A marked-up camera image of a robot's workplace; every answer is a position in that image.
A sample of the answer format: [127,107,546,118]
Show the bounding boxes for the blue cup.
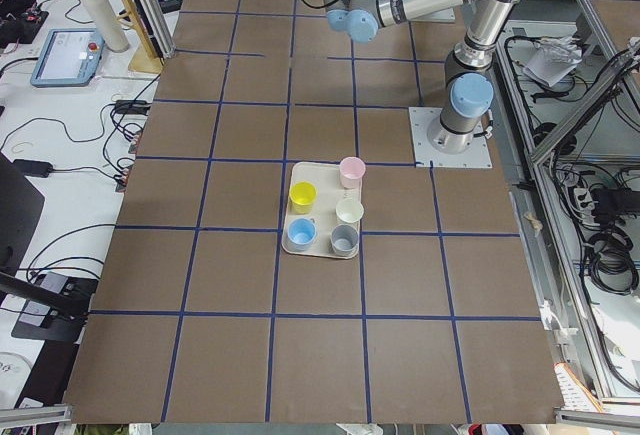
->
[287,218,317,251]

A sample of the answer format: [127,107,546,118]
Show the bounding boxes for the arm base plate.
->
[408,107,492,169]

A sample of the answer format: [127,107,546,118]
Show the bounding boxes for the cream plastic tray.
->
[281,162,362,259]

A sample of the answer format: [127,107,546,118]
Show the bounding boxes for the wooden stand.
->
[116,0,163,74]

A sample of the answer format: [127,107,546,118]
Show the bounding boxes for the grey cup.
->
[330,224,359,257]

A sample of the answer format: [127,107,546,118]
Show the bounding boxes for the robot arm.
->
[320,0,517,155]

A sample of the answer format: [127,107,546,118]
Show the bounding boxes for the aluminium frame post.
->
[133,0,176,59]

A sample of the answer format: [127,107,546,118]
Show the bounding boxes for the yellow cup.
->
[289,181,317,214]

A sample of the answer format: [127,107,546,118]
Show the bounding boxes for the crumpled white paper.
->
[523,36,583,88]

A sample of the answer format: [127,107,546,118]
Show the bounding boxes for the pink cup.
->
[339,156,366,189]

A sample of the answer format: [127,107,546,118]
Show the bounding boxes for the white paper roll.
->
[80,0,129,53]

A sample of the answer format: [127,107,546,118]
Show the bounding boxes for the black power adapter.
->
[12,159,54,178]

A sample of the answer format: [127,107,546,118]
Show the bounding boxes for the black monitor stand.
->
[1,157,97,343]

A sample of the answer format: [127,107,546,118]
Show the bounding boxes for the blue teach pendant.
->
[30,29,104,88]

